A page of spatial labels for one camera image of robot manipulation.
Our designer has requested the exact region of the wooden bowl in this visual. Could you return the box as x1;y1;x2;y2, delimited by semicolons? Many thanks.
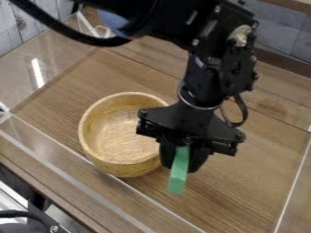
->
78;92;168;177

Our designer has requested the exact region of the black cable lower left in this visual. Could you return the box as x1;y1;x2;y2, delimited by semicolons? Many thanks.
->
0;209;32;233

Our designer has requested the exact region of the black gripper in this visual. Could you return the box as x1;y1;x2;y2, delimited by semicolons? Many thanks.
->
136;101;246;173

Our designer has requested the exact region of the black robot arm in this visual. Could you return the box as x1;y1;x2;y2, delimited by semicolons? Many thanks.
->
75;0;258;173

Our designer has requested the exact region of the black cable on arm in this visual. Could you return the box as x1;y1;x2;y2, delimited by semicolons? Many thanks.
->
7;0;135;48

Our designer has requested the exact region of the green rectangular block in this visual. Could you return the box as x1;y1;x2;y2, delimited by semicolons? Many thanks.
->
168;147;190;195

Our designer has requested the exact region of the black metal mount bracket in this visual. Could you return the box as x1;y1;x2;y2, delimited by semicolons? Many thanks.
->
27;203;71;233

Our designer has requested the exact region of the clear acrylic corner bracket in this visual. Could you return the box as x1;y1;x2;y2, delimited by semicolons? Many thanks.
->
76;11;115;38

